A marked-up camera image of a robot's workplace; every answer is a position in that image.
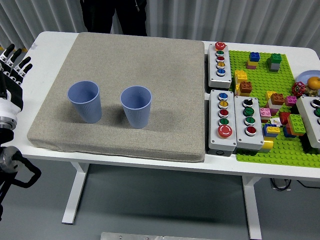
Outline grey five-button control box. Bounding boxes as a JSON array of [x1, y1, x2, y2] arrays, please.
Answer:
[[205, 41, 232, 91]]

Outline blue ribbed plastic cup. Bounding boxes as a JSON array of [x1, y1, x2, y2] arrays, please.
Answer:
[[120, 86, 153, 130], [67, 80, 102, 124]]

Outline grey-brown fabric mat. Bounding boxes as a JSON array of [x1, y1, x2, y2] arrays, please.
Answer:
[[26, 31, 206, 163]]

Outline orange fruit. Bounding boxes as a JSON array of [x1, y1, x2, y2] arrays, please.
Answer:
[[306, 76, 320, 90]]

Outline pink building block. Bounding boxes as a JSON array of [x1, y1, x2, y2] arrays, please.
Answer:
[[258, 107, 273, 124]]

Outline white table leg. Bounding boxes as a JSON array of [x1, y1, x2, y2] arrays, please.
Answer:
[[241, 174, 263, 240], [61, 161, 90, 225]]

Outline magenta building block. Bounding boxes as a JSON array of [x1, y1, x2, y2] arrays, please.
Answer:
[[284, 95, 298, 107]]

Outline grey control box green buttons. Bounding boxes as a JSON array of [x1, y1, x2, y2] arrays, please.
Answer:
[[296, 96, 320, 153]]

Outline green orange red block stack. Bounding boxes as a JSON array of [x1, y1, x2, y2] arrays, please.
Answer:
[[282, 113, 307, 139]]

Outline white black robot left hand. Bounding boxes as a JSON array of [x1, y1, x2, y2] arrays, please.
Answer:
[[0, 43, 34, 118]]

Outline yellow building block stack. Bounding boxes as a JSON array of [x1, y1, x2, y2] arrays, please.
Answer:
[[233, 69, 249, 86]]

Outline red valve handwheel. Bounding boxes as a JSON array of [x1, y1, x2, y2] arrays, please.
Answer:
[[291, 81, 306, 97]]

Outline grey control box large red button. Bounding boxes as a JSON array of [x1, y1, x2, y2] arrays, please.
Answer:
[[206, 89, 238, 157]]

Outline brass valve body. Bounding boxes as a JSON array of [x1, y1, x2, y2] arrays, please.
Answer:
[[306, 87, 320, 98]]

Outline green studded building baseplate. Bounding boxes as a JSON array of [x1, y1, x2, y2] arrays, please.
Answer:
[[228, 49, 320, 168]]

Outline brown block on yellow block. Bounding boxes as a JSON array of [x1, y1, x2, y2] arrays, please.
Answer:
[[235, 81, 253, 97]]

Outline grey control box black selector switch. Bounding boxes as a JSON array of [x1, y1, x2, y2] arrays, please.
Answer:
[[233, 94, 265, 156]]

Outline yellow cylinder block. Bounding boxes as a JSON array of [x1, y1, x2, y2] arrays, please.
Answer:
[[260, 136, 275, 154]]

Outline green grey block stack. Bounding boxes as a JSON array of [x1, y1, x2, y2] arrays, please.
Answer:
[[266, 53, 283, 73]]

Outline blue yellow pink block stack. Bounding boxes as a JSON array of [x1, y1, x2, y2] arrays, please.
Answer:
[[245, 51, 261, 70]]

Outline person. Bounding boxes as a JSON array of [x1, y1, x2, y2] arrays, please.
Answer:
[[79, 0, 148, 37]]

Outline light blue plate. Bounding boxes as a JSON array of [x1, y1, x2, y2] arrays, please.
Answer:
[[297, 70, 320, 87]]

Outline black floor cable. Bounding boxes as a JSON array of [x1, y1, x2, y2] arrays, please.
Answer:
[[296, 179, 320, 188]]

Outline red building block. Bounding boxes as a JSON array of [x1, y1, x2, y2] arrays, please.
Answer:
[[278, 111, 291, 126]]

